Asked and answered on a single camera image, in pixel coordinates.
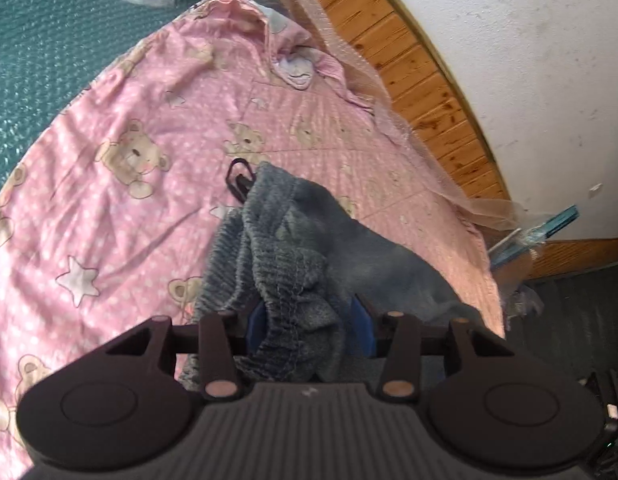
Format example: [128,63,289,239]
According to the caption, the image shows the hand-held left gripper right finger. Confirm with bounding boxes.
[350,296,515,403]

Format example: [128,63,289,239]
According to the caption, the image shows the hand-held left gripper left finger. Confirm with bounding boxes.
[105,305,271,402]

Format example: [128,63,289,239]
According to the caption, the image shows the grey pants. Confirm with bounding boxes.
[179,160,491,392]

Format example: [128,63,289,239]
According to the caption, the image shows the black clip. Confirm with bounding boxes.
[226,158,258,207]

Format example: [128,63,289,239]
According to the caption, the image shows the pink bear-print quilt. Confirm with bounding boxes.
[0,0,506,466]

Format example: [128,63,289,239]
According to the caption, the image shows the dark ribbed panel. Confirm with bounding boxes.
[506,260,618,480]

